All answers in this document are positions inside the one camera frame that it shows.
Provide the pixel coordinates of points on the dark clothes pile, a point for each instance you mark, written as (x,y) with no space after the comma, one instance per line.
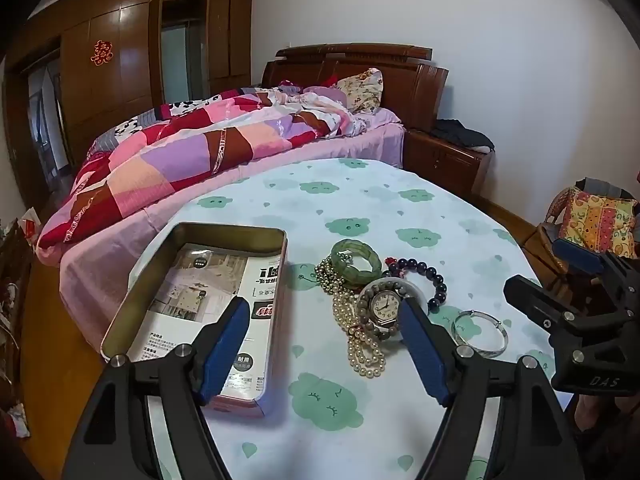
(460,135)

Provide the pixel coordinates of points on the colourful patterned cushion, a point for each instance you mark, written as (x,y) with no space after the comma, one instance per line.
(597,222)

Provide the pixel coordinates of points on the patchwork pink quilt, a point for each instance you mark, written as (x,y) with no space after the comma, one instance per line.
(175,150)

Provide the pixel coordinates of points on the cluttered wooden cabinet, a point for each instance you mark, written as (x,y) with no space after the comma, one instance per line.
(12,285)

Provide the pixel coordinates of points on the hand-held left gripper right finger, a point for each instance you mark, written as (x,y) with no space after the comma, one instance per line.
(425,355)

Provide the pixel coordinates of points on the wooden bed with pink sheet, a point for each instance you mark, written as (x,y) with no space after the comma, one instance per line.
(380,135)

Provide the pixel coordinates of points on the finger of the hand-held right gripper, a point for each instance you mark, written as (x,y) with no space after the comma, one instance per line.
(577,256)
(532,302)

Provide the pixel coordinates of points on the brown wooden wardrobe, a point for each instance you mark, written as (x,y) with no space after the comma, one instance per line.
(125,25)

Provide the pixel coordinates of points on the red paper wall decoration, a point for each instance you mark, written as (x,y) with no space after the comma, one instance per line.
(101,53)

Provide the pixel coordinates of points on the wooden chair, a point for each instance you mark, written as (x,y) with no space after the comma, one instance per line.
(547,245)

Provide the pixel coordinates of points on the silver bangle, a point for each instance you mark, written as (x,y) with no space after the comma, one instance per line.
(480,347)

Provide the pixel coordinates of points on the white jade bangle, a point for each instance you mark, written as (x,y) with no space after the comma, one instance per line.
(416,292)

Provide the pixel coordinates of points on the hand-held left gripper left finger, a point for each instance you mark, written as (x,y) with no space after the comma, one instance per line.
(226,350)

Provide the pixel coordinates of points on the floral pillow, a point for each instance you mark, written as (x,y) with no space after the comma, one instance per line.
(361,87)

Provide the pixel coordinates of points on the rectangular metal tin box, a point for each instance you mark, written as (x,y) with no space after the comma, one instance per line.
(150,320)

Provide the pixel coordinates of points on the printed paper leaflet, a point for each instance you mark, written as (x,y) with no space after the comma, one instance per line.
(200,285)

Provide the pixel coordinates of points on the wooden nightstand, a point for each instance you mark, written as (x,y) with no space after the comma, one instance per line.
(445,165)

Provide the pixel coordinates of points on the red paper bag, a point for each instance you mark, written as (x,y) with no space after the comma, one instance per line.
(31,225)

